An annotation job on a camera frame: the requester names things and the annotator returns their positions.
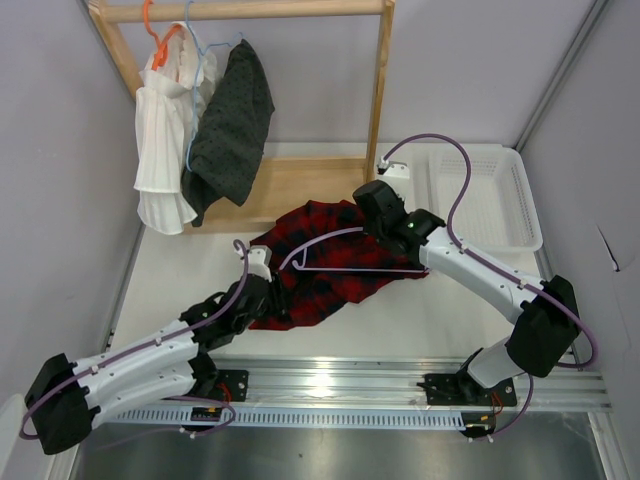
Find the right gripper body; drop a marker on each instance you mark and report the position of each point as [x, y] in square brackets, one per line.
[378, 233]

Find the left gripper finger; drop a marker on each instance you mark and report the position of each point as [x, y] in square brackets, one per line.
[284, 309]
[276, 291]

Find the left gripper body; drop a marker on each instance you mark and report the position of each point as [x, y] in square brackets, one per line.
[264, 310]

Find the lilac plastic hanger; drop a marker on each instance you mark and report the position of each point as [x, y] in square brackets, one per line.
[342, 251]

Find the red plaid skirt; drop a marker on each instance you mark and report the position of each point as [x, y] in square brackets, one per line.
[317, 296]

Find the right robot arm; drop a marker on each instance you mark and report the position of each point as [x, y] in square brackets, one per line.
[541, 312]

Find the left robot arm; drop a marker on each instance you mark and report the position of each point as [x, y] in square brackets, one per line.
[70, 399]

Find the light blue hanger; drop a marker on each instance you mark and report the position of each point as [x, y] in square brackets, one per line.
[202, 76]

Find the orange hanger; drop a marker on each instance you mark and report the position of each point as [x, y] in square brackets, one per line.
[160, 58]

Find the wooden clothes rack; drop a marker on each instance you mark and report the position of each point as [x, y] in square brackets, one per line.
[282, 183]

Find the white plastic basket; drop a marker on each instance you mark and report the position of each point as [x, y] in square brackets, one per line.
[497, 212]

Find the dark dotted garment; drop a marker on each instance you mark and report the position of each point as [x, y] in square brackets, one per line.
[228, 147]

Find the white pleated garment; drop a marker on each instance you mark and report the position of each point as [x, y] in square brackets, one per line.
[161, 123]

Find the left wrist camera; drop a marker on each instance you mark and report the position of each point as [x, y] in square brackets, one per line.
[258, 262]

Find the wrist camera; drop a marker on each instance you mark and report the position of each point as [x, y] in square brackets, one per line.
[392, 171]
[258, 262]

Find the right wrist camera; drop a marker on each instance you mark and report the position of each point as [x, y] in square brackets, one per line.
[392, 171]

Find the aluminium mounting rail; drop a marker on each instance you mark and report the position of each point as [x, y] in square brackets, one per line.
[389, 383]

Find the slotted cable duct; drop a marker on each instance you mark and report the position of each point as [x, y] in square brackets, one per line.
[245, 416]

